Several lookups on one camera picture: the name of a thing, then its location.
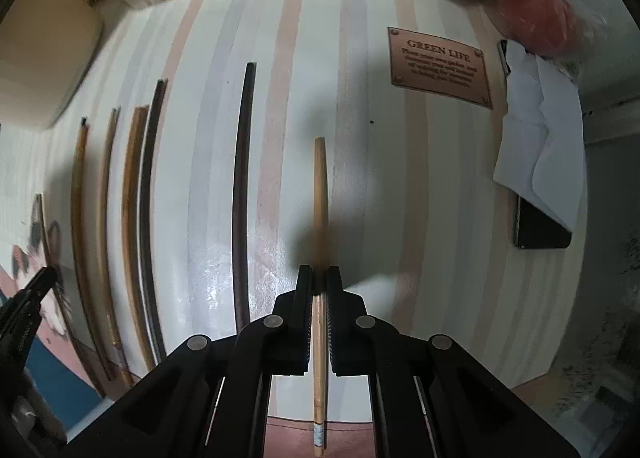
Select brown chopstick with dark tip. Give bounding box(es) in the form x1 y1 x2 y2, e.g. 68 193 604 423
70 118 135 389

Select dark brown wooden chopstick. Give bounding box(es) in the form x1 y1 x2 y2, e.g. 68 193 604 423
138 79 169 364
232 62 258 339

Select black smartphone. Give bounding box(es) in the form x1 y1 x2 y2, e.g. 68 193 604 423
514 195 572 250

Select striped table mat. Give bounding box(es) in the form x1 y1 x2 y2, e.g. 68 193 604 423
0 0 588 431

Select thin brown wooden chopstick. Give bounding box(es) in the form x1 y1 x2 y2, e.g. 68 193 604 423
97 107 122 381

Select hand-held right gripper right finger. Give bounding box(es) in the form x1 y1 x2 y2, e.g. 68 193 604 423
325 265 581 458

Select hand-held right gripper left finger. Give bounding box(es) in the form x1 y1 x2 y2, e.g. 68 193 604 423
62 264 316 458

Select reddish brown wooden chopstick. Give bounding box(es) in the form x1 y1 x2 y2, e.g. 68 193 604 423
34 193 108 398

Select light brown wooden chopstick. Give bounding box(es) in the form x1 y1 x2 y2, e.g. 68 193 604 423
121 105 157 371

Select printed pink and blue cloth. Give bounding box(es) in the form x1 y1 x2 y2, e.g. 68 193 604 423
0 193 116 419

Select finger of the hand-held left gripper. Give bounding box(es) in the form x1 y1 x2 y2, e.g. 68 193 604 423
0 265 58 369

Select red item in plastic bag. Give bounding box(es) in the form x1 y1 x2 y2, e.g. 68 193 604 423
492 0 581 56

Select beige box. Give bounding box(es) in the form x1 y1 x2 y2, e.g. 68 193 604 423
0 0 103 129

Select light wooden chopstick white band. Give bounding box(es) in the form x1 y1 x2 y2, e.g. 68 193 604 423
313 137 329 456

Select white crumpled paper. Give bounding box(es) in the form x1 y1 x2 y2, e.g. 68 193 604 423
494 40 588 231

